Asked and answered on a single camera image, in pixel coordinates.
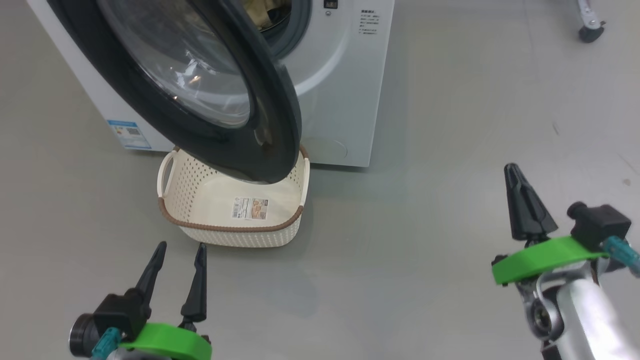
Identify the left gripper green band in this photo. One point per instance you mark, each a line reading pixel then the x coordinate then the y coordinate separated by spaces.
pixel 170 345

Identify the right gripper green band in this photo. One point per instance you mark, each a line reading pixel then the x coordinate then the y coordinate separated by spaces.
pixel 545 257

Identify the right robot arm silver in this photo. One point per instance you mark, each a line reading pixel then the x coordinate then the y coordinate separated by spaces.
pixel 585 315

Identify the cream perforated laundry basket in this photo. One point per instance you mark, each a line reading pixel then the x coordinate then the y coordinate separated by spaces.
pixel 200 200

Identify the basket product label sticker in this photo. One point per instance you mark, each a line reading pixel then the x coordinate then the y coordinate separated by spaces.
pixel 250 208

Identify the white washing machine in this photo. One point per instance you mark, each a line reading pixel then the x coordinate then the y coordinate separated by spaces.
pixel 345 100

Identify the blue energy label sticker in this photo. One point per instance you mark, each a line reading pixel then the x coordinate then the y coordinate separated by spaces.
pixel 129 135

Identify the black caster wheel with leg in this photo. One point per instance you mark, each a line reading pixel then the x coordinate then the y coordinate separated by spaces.
pixel 591 27

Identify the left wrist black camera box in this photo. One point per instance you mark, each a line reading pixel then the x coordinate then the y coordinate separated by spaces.
pixel 120 312

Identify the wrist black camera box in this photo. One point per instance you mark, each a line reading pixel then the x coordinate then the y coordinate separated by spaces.
pixel 600 225
pixel 120 312

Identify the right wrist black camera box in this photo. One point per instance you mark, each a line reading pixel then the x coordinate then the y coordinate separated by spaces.
pixel 600 225

